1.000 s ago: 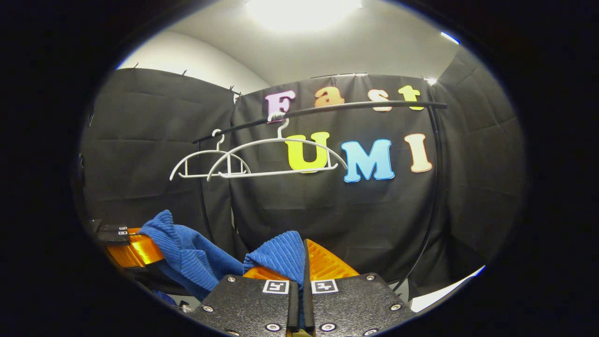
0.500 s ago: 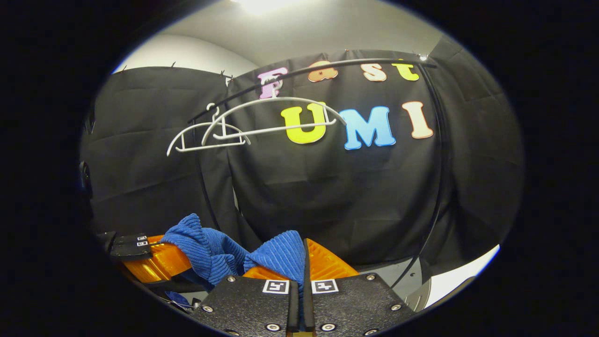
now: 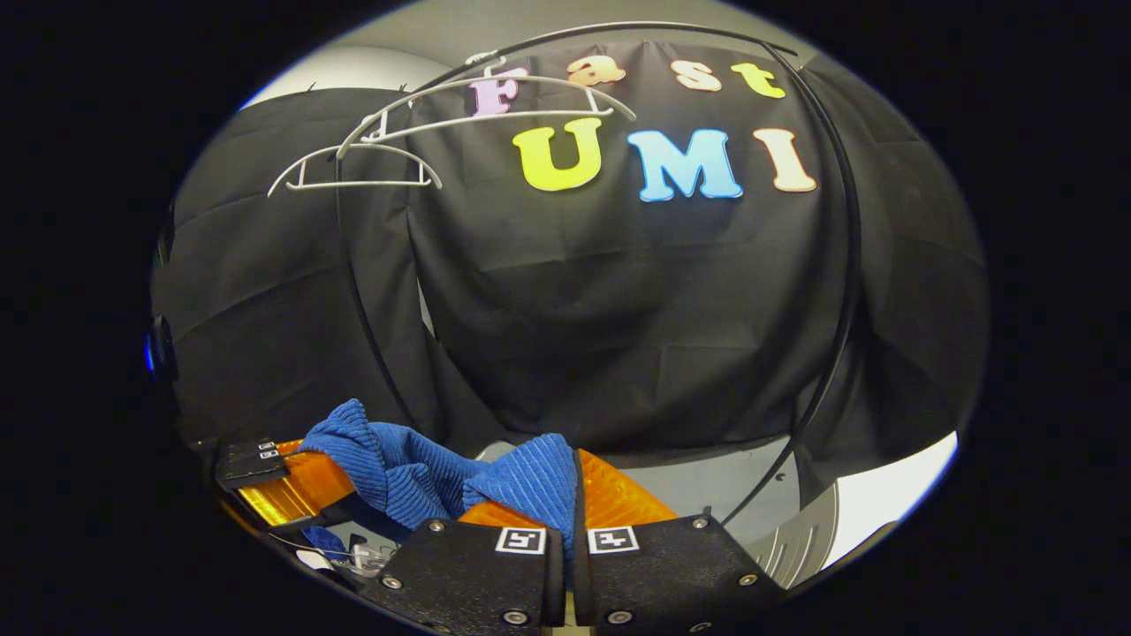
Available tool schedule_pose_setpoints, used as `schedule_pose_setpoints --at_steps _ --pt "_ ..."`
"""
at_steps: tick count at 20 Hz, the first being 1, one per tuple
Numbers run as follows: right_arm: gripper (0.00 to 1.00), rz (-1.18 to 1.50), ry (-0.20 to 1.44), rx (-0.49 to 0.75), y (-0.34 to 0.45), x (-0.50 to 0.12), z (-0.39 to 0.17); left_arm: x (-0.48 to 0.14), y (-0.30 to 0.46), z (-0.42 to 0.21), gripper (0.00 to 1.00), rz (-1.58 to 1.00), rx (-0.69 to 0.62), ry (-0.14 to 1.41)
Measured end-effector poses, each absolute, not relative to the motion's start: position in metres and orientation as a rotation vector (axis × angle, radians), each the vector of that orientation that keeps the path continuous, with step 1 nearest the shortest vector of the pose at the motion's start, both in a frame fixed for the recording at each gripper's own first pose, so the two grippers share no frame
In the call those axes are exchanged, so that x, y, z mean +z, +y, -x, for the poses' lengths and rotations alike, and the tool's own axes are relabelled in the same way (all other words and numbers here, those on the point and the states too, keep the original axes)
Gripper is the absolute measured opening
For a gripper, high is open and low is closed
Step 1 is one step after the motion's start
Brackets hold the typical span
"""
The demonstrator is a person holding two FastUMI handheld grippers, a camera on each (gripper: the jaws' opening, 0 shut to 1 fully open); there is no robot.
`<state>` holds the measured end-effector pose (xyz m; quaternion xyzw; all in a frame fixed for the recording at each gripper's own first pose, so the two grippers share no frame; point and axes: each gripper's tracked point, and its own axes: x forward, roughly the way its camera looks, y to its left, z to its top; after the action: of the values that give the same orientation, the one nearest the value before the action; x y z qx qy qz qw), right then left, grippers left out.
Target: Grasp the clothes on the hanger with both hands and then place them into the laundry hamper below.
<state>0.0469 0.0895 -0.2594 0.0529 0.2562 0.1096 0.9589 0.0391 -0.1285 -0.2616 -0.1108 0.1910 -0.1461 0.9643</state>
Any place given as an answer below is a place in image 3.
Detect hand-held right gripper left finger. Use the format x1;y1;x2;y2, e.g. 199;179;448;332
361;499;567;636

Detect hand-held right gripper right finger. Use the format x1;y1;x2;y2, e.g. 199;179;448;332
571;448;785;636

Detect blue corduroy jacket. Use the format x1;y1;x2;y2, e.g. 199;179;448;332
299;398;581;559

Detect white plastic hanger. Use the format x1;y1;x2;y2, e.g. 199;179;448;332
268;143;443;198
336;55;637;162

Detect black metal clothes rack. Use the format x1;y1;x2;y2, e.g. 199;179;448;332
334;21;864;528

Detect dark round device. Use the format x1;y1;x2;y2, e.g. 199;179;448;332
144;314;179;382

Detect white ribbed basket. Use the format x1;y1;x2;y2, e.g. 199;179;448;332
751;481;884;588

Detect black backdrop cloth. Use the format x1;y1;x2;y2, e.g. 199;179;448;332
150;40;991;509

